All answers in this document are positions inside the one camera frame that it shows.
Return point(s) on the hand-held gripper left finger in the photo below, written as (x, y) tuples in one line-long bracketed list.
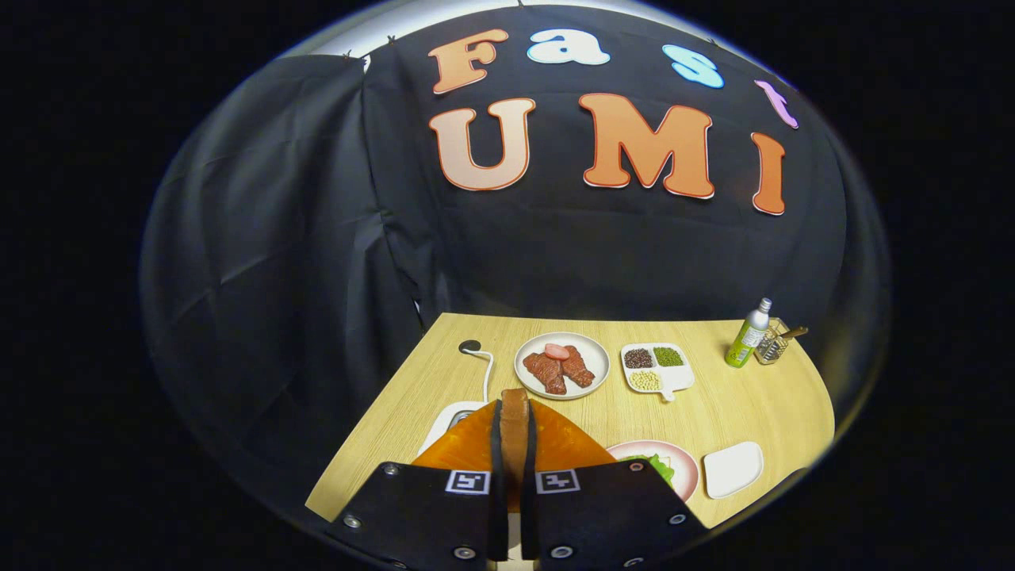
[(428, 515)]

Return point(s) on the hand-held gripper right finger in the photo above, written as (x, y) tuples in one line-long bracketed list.
[(610, 515)]

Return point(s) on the green lettuce leaf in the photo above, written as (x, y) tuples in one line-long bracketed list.
[(658, 468)]

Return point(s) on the brown toast slice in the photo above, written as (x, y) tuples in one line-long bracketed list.
[(514, 428)]

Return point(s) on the pink round plate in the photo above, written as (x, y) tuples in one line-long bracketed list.
[(683, 469)]

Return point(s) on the beige toaster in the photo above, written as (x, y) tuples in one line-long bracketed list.
[(442, 424)]

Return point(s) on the white square plate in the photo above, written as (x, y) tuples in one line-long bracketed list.
[(733, 469)]

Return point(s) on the pile of yellow soybeans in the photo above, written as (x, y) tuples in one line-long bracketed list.
[(645, 381)]

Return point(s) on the brown meat piece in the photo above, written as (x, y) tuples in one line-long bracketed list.
[(547, 373), (579, 370)]

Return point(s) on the white divided dish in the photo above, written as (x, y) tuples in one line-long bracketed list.
[(679, 378)]

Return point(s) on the pile of dark red beans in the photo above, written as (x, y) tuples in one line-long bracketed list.
[(637, 358)]

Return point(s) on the grey oval plate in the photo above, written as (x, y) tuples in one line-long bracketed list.
[(593, 353)]

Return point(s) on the pile of green beans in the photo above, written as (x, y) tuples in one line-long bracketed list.
[(668, 356)]

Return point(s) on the small pink food slice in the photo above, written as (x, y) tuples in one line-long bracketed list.
[(557, 350)]

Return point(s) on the silver bottle with green label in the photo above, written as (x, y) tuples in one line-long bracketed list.
[(744, 341)]

